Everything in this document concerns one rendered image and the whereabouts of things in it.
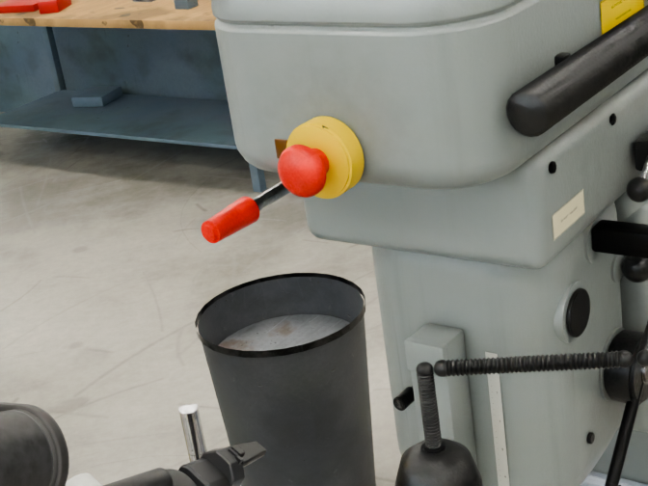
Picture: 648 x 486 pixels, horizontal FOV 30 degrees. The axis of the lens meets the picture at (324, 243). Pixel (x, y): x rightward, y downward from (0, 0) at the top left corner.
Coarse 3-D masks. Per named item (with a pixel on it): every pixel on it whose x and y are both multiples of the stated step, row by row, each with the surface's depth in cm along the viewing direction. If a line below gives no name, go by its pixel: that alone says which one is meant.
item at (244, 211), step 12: (264, 192) 101; (276, 192) 102; (288, 192) 103; (240, 204) 98; (252, 204) 99; (264, 204) 101; (216, 216) 97; (228, 216) 97; (240, 216) 98; (252, 216) 99; (204, 228) 96; (216, 228) 96; (228, 228) 97; (240, 228) 98; (216, 240) 96
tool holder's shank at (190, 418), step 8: (184, 408) 153; (192, 408) 152; (184, 416) 152; (192, 416) 152; (184, 424) 152; (192, 424) 152; (200, 424) 153; (184, 432) 153; (192, 432) 152; (200, 432) 153; (192, 440) 153; (200, 440) 153; (192, 448) 153; (200, 448) 154; (192, 456) 154; (200, 456) 154
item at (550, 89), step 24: (624, 24) 96; (600, 48) 91; (624, 48) 93; (552, 72) 86; (576, 72) 87; (600, 72) 89; (624, 72) 94; (528, 96) 83; (552, 96) 84; (576, 96) 86; (528, 120) 84; (552, 120) 84
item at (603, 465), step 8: (616, 432) 160; (632, 432) 159; (640, 432) 158; (632, 440) 159; (640, 440) 158; (608, 448) 162; (632, 448) 160; (640, 448) 159; (608, 456) 163; (632, 456) 160; (640, 456) 160; (600, 464) 164; (608, 464) 163; (624, 464) 162; (632, 464) 161; (640, 464) 160; (600, 472) 164; (624, 472) 162; (632, 472) 161; (640, 472) 161; (632, 480) 162; (640, 480) 161
